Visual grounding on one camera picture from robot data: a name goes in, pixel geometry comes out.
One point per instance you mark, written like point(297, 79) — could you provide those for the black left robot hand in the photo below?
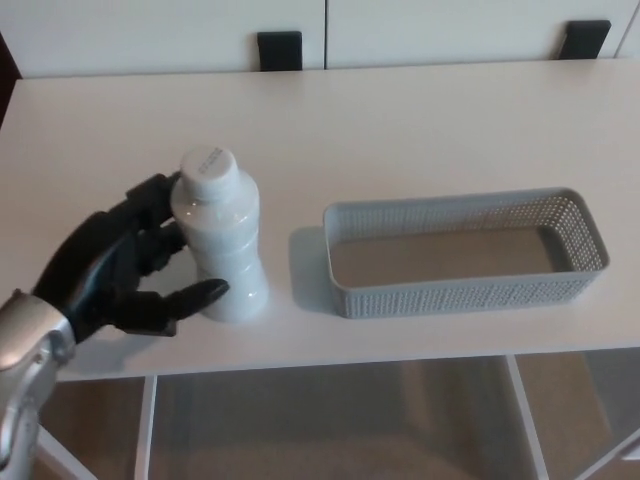
point(100, 260)

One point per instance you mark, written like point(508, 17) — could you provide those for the black desk clamp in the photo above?
point(280, 50)
point(584, 40)

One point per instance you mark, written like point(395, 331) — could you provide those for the white desk leg frame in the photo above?
point(527, 415)
point(145, 425)

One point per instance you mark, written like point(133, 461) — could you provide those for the white plastic bottle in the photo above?
point(220, 240)

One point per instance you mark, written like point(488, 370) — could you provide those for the dark brown panel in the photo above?
point(6, 75)

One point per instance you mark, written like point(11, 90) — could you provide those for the grey perforated plastic basket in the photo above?
point(465, 295)

